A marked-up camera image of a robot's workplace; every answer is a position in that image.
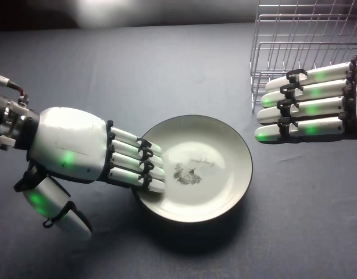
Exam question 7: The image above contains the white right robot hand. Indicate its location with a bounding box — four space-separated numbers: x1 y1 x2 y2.
253 54 357 145

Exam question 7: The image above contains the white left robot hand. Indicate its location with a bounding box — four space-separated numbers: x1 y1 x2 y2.
13 106 167 241

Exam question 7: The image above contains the grey table cloth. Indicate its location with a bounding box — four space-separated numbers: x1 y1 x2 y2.
0 22 357 279

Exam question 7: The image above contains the silver wire dish rack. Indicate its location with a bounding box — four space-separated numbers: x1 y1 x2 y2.
250 0 357 113

